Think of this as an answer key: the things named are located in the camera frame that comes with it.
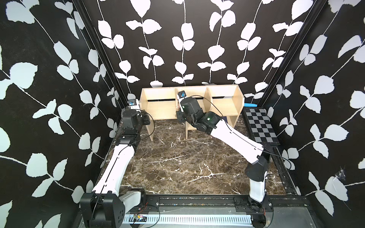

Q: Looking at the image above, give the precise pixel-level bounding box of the light wooden bookshelf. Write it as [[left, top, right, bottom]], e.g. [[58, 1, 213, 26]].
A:
[[139, 85, 245, 140]]

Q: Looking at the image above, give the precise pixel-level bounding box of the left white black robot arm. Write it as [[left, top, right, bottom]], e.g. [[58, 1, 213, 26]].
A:
[[80, 109, 150, 228]]

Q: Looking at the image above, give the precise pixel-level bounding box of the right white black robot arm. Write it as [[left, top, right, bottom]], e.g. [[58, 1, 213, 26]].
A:
[[176, 91, 271, 212]]

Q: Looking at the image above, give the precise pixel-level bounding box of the black white chessboard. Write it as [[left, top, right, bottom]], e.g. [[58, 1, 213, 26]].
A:
[[242, 107, 280, 146]]

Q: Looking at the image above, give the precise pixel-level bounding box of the small green circuit board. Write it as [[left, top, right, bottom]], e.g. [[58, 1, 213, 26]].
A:
[[132, 215, 147, 223]]

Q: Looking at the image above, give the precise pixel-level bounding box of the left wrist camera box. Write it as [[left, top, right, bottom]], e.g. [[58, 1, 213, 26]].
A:
[[128, 99, 140, 110]]

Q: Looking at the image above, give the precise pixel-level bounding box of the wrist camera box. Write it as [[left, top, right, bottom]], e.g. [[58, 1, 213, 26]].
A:
[[128, 99, 140, 110], [177, 90, 187, 112]]

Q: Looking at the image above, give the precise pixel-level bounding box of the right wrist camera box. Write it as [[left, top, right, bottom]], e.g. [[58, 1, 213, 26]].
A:
[[177, 90, 187, 112]]

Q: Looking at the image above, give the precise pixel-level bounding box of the white slotted cable duct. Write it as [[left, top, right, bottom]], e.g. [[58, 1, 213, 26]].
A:
[[122, 214, 252, 227]]

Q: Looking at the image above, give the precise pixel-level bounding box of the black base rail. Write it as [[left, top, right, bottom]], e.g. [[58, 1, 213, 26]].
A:
[[142, 194, 310, 214]]

